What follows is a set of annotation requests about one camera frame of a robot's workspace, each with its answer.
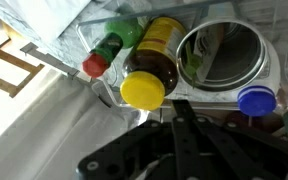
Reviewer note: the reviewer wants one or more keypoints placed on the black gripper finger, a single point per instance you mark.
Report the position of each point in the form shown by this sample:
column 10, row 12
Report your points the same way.
column 188, row 160

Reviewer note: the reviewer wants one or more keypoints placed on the white bottle blue cap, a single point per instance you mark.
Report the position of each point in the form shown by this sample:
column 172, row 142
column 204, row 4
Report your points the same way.
column 258, row 98

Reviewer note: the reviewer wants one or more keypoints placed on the brown bottle yellow lid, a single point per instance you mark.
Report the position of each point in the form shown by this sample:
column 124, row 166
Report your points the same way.
column 150, row 69

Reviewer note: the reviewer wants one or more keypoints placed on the green bottle red cap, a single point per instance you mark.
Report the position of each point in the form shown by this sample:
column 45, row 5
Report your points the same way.
column 118, row 35

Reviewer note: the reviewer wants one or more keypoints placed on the small wooden chair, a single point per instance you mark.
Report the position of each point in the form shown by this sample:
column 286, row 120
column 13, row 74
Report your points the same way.
column 15, row 73

